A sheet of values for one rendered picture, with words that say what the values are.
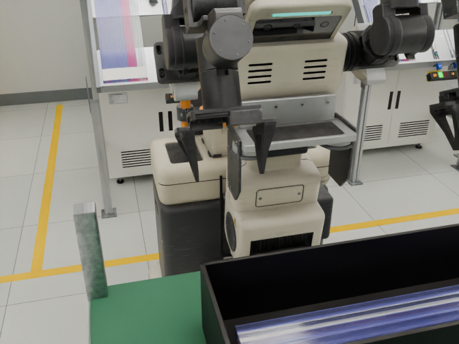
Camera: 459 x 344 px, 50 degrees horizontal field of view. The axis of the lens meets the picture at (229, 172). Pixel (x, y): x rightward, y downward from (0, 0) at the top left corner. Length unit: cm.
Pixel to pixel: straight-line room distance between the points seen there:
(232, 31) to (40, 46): 384
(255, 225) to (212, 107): 54
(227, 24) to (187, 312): 40
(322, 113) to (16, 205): 220
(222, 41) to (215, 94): 9
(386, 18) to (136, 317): 72
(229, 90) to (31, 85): 389
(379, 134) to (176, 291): 274
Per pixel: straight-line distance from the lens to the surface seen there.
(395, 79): 330
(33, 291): 237
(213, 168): 143
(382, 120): 336
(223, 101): 70
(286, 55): 107
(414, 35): 107
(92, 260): 74
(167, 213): 148
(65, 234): 268
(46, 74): 450
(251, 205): 121
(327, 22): 106
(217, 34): 65
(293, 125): 111
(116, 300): 78
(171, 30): 92
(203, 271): 63
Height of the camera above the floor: 146
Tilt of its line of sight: 28 degrees down
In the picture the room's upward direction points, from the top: straight up
